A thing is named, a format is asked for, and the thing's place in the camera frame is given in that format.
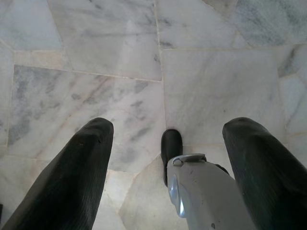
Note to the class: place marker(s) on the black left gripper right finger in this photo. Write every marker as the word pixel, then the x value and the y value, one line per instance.
pixel 268 182

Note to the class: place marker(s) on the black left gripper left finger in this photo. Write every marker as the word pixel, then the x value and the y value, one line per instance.
pixel 67 182

